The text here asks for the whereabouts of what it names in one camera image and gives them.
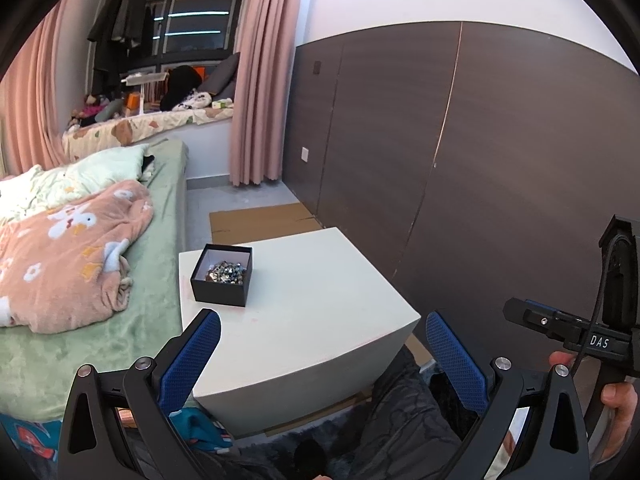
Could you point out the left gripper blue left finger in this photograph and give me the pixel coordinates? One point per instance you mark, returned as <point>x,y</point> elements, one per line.
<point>157,387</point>

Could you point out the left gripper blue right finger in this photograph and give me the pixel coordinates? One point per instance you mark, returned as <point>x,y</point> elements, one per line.
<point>490,392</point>

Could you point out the black jewelry box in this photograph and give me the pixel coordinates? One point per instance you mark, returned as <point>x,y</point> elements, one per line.
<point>222,275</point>

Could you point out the person's right hand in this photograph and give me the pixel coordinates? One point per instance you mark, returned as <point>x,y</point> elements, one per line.
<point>619,399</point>

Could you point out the dark clothing on lap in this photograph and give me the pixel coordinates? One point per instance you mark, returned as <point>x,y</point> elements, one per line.
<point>399,434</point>

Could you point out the green bed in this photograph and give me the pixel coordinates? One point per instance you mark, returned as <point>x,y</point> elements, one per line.
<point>38,369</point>

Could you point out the white bedside table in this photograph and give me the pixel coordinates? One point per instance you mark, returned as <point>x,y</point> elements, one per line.
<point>320,325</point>

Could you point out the pink duck pattern blanket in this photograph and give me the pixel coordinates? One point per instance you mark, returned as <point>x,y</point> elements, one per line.
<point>64,269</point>

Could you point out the cardboard sheet on floor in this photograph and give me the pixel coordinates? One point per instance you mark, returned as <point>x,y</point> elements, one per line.
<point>262,223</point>

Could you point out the light green quilt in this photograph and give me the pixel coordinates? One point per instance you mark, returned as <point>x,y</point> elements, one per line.
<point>38,190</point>

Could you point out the patterned window seat cushion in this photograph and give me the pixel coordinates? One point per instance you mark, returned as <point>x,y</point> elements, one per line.
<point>81,142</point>

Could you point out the pink curtain left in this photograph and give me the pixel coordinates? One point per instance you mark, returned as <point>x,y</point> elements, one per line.
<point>29,121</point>

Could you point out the pink curtain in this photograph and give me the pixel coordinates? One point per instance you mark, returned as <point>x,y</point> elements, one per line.
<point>29,121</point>
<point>261,93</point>

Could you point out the dark grey pillow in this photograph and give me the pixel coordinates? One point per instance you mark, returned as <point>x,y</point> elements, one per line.
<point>221,83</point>

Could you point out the black bag on seat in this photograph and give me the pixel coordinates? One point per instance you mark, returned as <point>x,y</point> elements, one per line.
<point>180,83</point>

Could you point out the white small folding table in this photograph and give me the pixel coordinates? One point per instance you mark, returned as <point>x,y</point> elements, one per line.
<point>140,80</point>

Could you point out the hanging dark clothes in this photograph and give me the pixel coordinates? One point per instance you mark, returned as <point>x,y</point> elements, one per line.
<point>118,29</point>

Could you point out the dark window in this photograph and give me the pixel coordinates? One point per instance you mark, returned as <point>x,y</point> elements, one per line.
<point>187,32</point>

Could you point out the pink curtain right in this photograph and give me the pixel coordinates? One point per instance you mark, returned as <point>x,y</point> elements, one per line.
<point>261,93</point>

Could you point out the dark wood wall panel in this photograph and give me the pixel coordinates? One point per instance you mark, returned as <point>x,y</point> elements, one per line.
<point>470,163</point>

